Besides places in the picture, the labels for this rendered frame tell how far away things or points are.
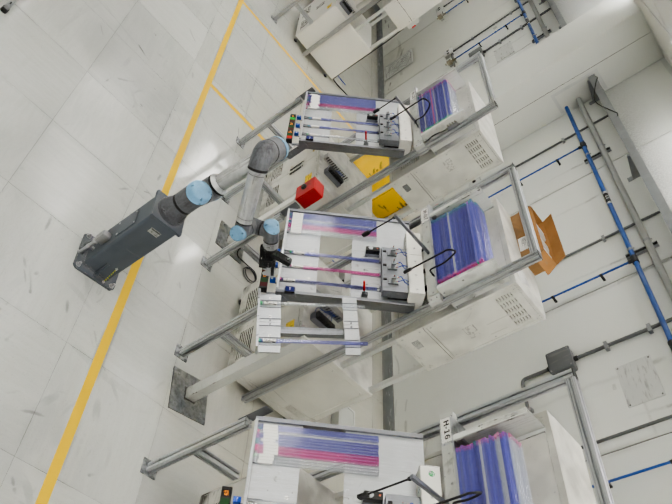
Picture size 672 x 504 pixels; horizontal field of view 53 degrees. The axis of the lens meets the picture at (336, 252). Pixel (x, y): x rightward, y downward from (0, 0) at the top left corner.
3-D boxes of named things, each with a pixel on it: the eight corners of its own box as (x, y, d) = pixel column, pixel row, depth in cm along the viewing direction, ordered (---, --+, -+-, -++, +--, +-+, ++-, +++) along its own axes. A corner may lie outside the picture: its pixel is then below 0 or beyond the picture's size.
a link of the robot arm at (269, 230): (267, 215, 328) (282, 220, 326) (266, 232, 335) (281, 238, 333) (259, 224, 323) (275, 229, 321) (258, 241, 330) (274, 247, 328)
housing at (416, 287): (404, 312, 349) (409, 292, 340) (401, 250, 386) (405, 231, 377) (420, 313, 349) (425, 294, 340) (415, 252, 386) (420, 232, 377)
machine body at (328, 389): (217, 377, 386) (300, 334, 360) (236, 292, 439) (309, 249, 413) (291, 431, 418) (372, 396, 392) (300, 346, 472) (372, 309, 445)
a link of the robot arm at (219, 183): (184, 188, 329) (270, 134, 306) (200, 182, 342) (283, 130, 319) (196, 210, 330) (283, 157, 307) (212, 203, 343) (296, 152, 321)
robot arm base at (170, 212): (155, 213, 319) (169, 203, 315) (160, 193, 330) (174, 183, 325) (179, 232, 327) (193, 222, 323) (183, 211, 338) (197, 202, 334)
